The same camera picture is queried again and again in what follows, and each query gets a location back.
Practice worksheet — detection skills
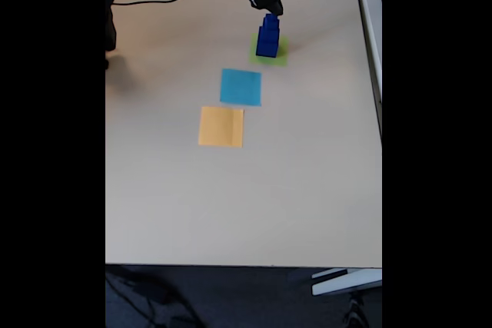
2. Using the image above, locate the medium blue cube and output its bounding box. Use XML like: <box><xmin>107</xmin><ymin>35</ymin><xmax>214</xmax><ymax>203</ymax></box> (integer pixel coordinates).
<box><xmin>258</xmin><ymin>22</ymin><xmax>281</xmax><ymax>45</ymax></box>

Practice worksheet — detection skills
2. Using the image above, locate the green paper square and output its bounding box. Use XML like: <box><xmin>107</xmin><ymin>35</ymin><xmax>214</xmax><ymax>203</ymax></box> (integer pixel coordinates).
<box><xmin>248</xmin><ymin>34</ymin><xmax>290</xmax><ymax>68</ymax></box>

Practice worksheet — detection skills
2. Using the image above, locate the light blue paper square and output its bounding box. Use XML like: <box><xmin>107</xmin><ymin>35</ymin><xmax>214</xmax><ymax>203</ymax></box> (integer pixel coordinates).
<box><xmin>219</xmin><ymin>68</ymin><xmax>262</xmax><ymax>108</ymax></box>

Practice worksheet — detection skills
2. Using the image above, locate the orange paper square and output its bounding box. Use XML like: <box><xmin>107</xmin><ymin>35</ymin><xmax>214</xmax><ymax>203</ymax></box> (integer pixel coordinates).
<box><xmin>198</xmin><ymin>105</ymin><xmax>245</xmax><ymax>149</ymax></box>

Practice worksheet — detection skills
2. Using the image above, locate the large blue cube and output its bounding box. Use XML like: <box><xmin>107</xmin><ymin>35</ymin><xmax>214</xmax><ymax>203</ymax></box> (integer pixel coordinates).
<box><xmin>254</xmin><ymin>27</ymin><xmax>281</xmax><ymax>59</ymax></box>

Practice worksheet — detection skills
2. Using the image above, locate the white desk with dark edge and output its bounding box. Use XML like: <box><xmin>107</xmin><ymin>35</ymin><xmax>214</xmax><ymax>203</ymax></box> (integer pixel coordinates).
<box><xmin>351</xmin><ymin>0</ymin><xmax>383</xmax><ymax>144</ymax></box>

